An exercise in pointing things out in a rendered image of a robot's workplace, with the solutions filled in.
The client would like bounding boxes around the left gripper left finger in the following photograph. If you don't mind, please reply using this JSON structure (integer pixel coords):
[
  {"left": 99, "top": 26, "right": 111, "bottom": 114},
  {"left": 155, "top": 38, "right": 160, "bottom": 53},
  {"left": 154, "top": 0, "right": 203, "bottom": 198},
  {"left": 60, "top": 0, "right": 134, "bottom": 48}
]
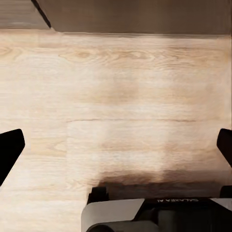
[{"left": 0, "top": 129, "right": 25, "bottom": 186}]

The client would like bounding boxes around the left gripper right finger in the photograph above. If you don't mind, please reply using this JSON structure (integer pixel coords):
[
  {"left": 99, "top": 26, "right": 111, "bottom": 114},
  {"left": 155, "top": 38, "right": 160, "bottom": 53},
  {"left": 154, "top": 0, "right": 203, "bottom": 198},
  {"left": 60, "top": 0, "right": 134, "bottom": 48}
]
[{"left": 217, "top": 128, "right": 232, "bottom": 167}]

